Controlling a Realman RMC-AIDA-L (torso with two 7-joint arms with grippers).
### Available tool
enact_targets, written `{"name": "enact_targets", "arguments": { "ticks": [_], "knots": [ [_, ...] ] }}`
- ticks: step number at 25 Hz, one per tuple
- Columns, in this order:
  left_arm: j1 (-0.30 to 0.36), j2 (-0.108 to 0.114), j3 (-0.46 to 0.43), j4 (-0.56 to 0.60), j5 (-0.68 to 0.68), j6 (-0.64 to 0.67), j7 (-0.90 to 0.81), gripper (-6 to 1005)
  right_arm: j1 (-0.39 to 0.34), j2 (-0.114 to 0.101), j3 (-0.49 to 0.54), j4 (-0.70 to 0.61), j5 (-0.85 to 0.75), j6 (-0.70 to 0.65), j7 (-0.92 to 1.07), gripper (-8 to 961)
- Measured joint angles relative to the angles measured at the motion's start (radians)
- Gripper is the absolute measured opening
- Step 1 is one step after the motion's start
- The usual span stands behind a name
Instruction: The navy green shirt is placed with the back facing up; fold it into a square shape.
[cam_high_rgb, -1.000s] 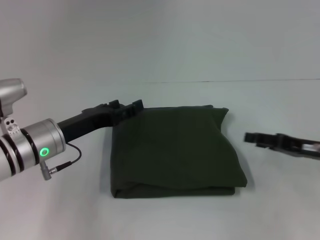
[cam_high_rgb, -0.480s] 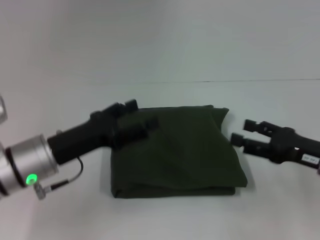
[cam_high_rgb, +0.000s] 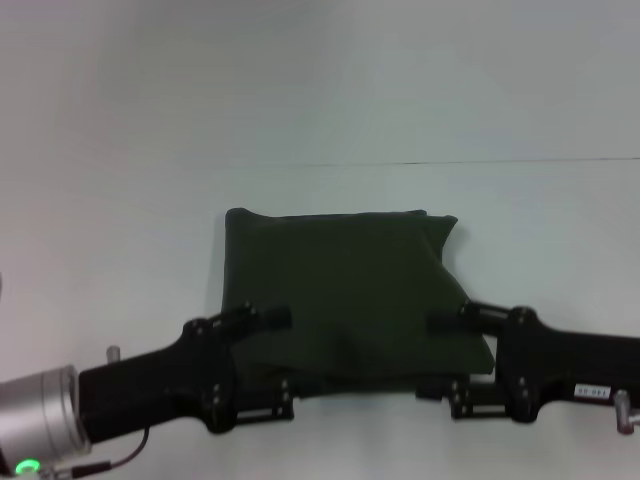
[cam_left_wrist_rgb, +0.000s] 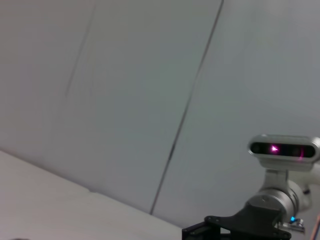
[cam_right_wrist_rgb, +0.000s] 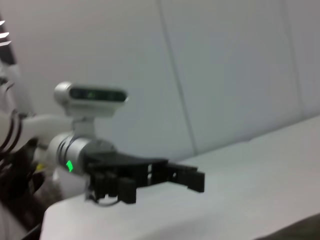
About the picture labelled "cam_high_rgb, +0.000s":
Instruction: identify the dark green shirt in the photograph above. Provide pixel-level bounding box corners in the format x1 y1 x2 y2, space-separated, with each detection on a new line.
221 206 497 401

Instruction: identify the arm cable with connector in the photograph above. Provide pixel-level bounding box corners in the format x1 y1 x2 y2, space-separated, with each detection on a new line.
612 388 640 437
42 426 152 480

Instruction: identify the right arm cable with connector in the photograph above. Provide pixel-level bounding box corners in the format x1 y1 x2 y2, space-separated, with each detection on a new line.
612 388 640 437

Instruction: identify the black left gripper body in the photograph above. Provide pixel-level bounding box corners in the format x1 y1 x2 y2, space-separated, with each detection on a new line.
77 315 242 445

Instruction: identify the left arm cable with connector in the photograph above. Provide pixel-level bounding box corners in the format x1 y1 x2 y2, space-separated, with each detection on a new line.
42 426 152 480

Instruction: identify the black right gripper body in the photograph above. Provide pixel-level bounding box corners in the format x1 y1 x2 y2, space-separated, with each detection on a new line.
492 304 640 427

